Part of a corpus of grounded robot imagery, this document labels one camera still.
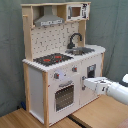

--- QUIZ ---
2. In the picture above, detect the grey toy sink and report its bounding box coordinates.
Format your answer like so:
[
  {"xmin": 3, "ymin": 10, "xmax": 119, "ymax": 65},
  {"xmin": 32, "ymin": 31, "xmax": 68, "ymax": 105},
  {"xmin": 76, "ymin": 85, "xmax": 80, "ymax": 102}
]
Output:
[{"xmin": 65, "ymin": 47, "xmax": 95, "ymax": 55}]

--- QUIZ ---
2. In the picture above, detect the black toy stovetop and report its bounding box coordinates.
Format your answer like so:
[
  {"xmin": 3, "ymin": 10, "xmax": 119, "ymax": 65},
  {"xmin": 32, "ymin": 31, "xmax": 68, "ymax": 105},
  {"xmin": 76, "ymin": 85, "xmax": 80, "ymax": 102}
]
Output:
[{"xmin": 34, "ymin": 53, "xmax": 71, "ymax": 66}]

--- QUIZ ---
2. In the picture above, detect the left red stove knob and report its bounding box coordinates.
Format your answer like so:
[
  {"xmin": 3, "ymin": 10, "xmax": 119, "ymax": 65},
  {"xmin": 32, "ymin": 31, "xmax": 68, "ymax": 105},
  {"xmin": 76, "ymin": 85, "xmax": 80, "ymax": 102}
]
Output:
[{"xmin": 54, "ymin": 73, "xmax": 60, "ymax": 79}]

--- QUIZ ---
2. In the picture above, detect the red stove knob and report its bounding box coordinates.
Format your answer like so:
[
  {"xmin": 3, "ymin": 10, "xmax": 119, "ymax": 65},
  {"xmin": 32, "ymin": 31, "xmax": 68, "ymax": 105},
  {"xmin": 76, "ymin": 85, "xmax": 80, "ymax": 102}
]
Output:
[
  {"xmin": 54, "ymin": 73, "xmax": 60, "ymax": 79},
  {"xmin": 71, "ymin": 66, "xmax": 78, "ymax": 73}
]

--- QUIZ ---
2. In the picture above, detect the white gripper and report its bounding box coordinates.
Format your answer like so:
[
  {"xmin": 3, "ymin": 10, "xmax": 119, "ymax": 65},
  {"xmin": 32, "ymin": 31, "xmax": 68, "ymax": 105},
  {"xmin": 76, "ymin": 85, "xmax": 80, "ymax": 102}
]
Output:
[{"xmin": 84, "ymin": 77, "xmax": 108, "ymax": 94}]

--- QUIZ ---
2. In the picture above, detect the black toy faucet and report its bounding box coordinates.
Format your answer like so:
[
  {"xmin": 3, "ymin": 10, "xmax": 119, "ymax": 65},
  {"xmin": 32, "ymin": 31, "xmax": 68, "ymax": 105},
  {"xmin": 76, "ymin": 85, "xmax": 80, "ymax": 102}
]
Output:
[{"xmin": 67, "ymin": 33, "xmax": 82, "ymax": 49}]

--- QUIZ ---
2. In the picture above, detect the grey backdrop curtain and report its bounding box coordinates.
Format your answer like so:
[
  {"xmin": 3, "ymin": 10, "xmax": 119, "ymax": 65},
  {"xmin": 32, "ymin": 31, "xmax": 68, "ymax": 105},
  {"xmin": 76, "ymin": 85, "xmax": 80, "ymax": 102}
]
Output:
[{"xmin": 0, "ymin": 0, "xmax": 128, "ymax": 117}]

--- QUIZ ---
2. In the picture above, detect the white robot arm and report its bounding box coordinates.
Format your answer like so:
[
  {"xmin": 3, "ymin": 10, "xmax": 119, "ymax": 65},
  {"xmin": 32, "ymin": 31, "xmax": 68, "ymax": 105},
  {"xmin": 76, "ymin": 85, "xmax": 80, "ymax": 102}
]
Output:
[{"xmin": 84, "ymin": 77, "xmax": 128, "ymax": 105}]

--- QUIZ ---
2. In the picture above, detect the wooden toy kitchen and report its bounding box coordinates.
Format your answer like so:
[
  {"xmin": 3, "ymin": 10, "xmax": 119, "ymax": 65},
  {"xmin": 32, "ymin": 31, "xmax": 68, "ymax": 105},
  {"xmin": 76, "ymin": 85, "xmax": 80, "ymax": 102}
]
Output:
[{"xmin": 22, "ymin": 2, "xmax": 105, "ymax": 127}]

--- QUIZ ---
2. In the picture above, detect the toy oven door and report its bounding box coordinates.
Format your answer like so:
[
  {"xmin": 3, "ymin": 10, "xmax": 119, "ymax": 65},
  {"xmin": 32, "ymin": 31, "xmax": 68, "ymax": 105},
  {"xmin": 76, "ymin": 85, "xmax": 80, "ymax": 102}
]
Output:
[{"xmin": 53, "ymin": 79, "xmax": 76, "ymax": 113}]

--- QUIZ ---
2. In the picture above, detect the grey range hood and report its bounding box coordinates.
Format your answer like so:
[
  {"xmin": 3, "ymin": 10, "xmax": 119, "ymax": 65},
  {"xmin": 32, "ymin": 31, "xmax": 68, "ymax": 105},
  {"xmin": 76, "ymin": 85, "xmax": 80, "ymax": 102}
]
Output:
[{"xmin": 35, "ymin": 6, "xmax": 64, "ymax": 27}]

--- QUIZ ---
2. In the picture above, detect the toy microwave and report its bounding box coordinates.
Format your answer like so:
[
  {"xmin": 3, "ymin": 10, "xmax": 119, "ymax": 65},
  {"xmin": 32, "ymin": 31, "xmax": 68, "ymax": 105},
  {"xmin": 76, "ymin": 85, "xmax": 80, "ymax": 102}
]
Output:
[{"xmin": 67, "ymin": 3, "xmax": 89, "ymax": 21}]

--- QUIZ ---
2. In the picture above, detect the toy dishwasher cabinet door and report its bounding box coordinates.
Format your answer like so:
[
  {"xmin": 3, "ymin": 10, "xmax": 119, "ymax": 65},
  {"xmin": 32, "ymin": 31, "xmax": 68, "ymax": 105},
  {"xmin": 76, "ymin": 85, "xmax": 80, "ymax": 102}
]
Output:
[{"xmin": 80, "ymin": 55, "xmax": 102, "ymax": 106}]

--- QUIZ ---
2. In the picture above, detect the right red stove knob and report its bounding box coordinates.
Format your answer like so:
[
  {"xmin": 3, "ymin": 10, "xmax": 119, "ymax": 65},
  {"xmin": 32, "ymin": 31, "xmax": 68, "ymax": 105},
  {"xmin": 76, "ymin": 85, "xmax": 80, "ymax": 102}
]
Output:
[{"xmin": 71, "ymin": 66, "xmax": 78, "ymax": 73}]

